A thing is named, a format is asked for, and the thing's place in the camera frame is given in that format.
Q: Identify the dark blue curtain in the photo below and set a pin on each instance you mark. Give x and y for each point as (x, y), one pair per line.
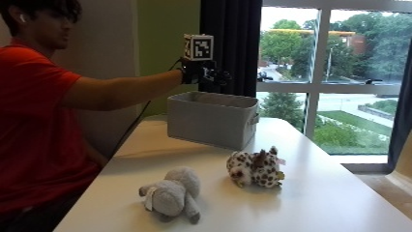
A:
(231, 45)
(400, 109)

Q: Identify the white marker cube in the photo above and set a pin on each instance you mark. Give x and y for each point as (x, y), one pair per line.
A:
(199, 47)

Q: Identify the grey fabric storage basket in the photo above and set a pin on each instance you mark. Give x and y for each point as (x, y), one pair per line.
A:
(211, 118)

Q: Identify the spotted giraffe soft toy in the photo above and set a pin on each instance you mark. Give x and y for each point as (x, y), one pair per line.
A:
(255, 168)

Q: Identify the grey lamb soft toy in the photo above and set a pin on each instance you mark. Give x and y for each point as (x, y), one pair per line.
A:
(175, 193)

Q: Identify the the person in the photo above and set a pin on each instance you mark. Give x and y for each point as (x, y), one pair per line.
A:
(39, 106)

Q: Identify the white earbud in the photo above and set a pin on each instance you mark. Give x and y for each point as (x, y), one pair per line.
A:
(21, 18)

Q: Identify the window with white frame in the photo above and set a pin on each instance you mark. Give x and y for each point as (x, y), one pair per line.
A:
(329, 80)

